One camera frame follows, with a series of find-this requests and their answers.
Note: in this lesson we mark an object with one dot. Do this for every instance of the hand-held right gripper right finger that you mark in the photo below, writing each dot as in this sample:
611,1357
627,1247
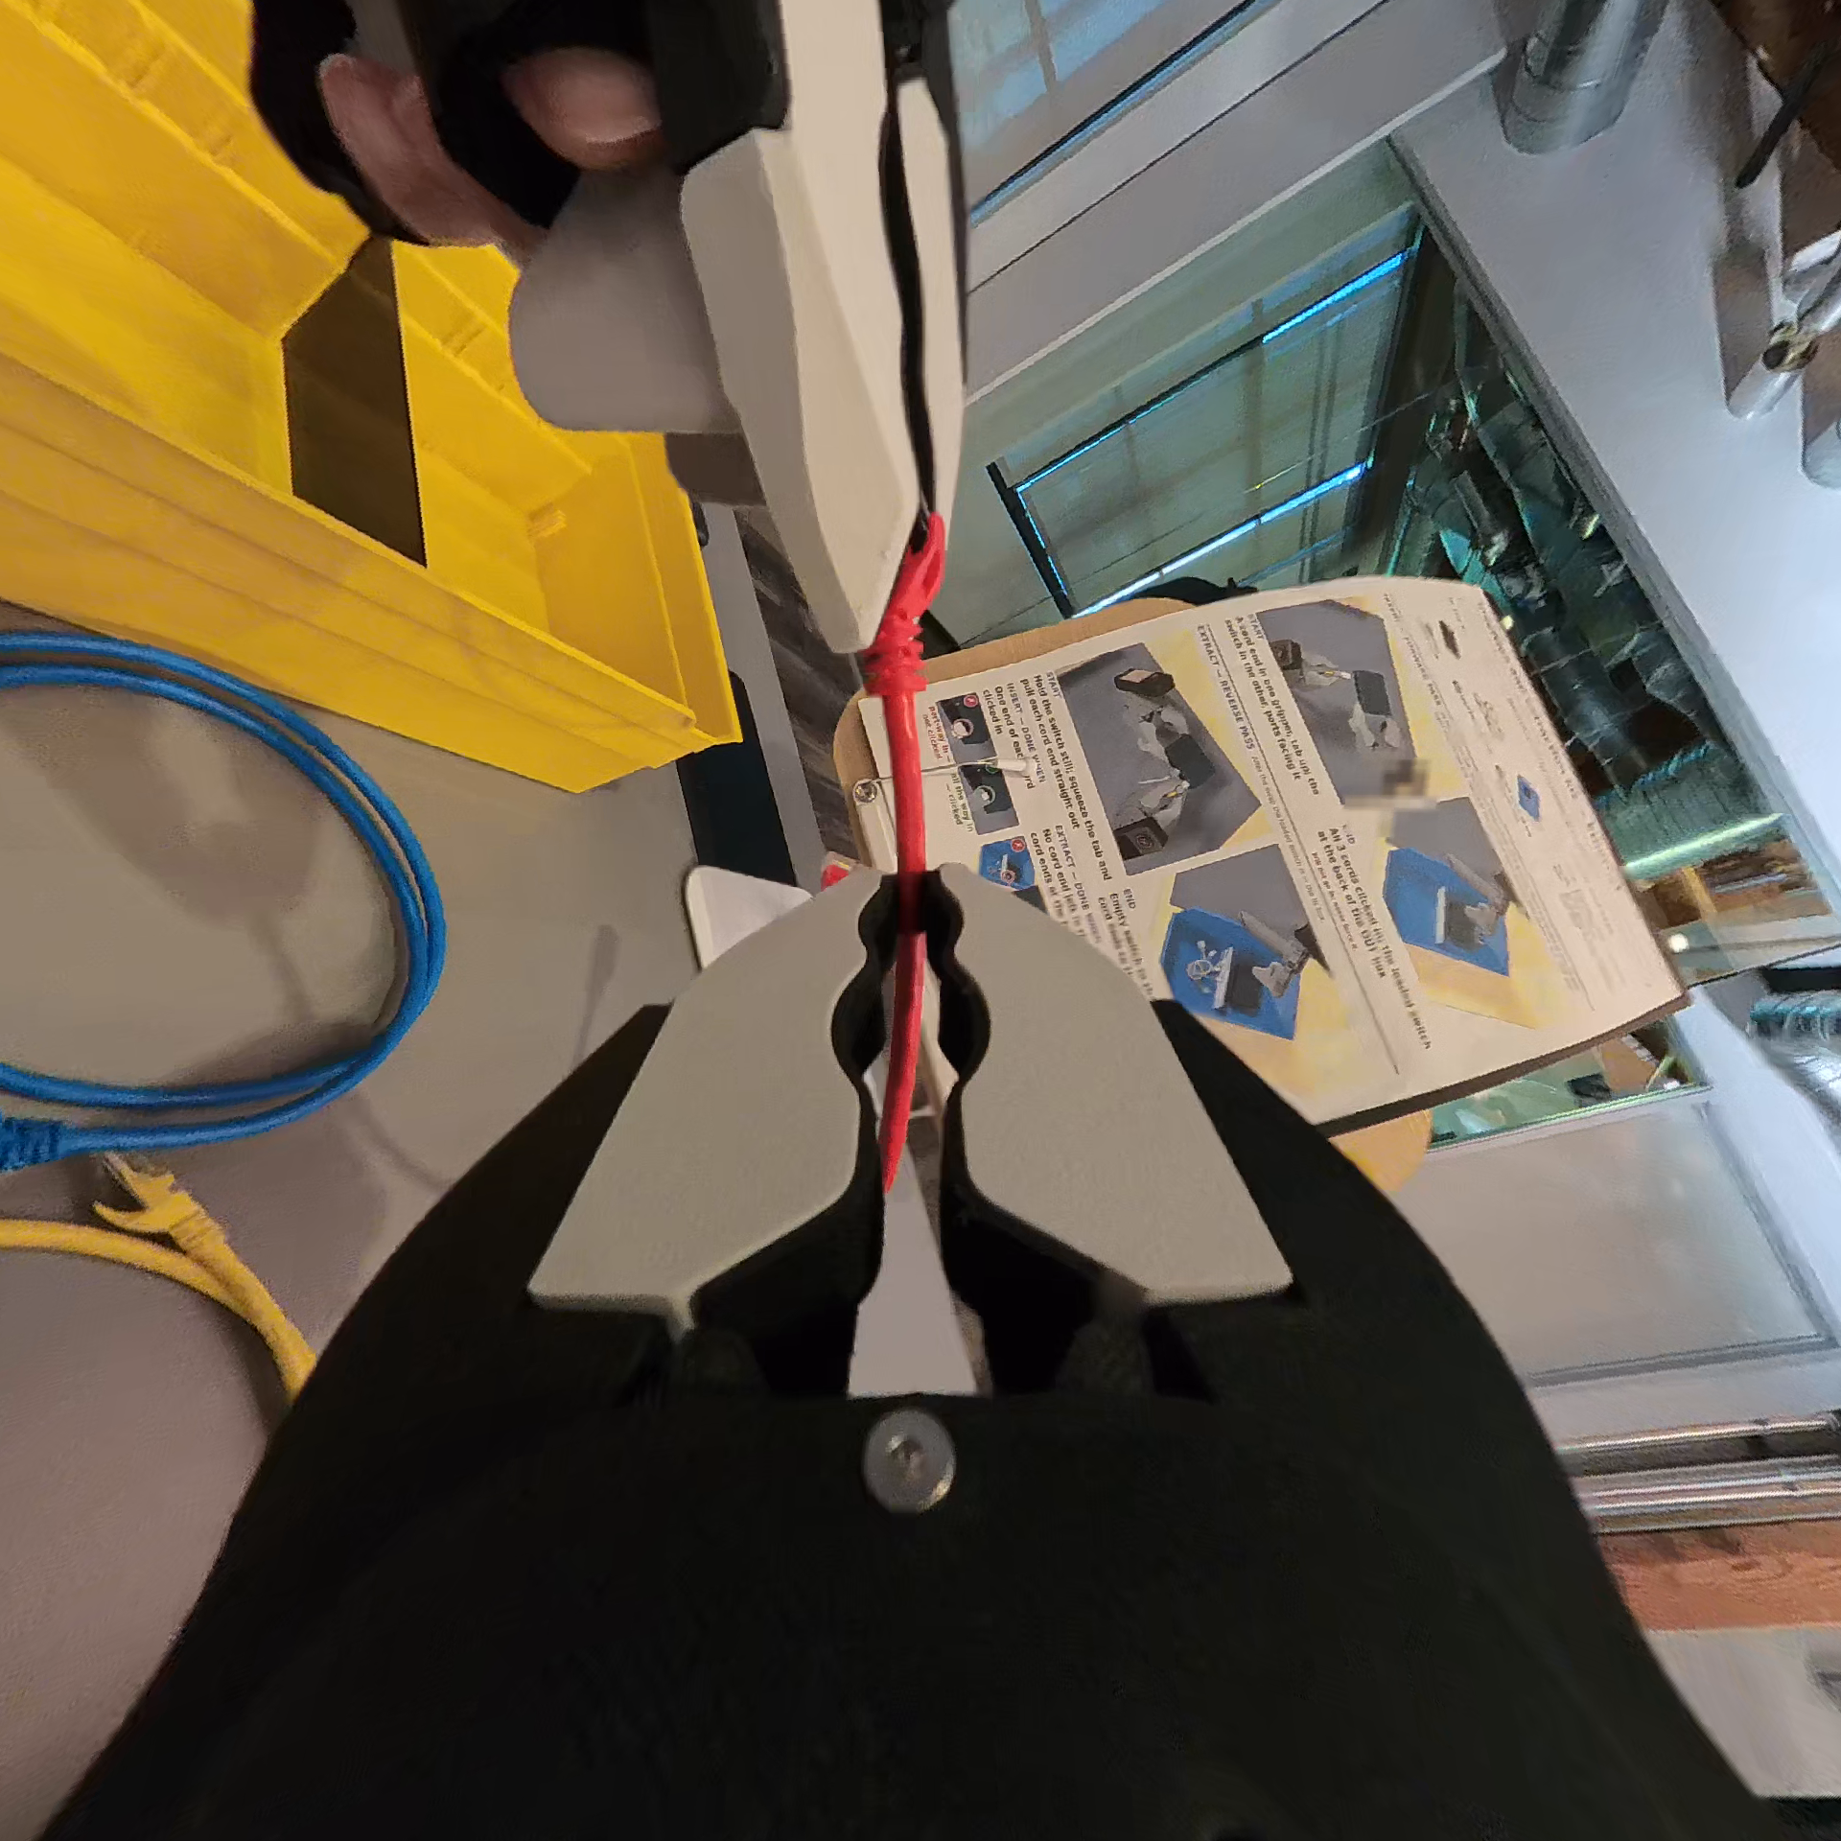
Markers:
1123,1135

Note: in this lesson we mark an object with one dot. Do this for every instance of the yellow plastic bin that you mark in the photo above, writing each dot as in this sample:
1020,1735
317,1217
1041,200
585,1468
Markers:
144,360

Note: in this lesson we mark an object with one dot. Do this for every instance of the wooden ceiling beam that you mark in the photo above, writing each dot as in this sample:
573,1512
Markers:
1726,1575

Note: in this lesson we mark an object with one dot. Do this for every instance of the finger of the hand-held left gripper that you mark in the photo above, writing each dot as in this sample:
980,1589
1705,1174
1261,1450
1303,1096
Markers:
805,360
947,288

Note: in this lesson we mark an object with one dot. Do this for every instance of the printed instruction sheet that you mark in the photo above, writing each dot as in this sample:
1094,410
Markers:
1294,805

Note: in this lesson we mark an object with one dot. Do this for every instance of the white stand base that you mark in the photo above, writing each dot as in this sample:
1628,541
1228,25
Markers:
734,914

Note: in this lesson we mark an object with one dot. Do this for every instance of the green tinted glass window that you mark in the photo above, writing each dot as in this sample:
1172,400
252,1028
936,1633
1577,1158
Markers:
1224,431

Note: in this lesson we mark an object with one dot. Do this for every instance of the black bin divider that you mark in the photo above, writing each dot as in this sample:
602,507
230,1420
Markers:
361,416

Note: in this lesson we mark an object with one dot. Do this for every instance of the dark flat pad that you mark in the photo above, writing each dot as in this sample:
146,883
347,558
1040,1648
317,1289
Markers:
734,820

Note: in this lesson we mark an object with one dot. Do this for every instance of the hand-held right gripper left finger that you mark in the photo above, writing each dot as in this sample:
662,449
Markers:
706,1135

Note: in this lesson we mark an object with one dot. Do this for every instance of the person's left hand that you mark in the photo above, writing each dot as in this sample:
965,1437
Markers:
388,158

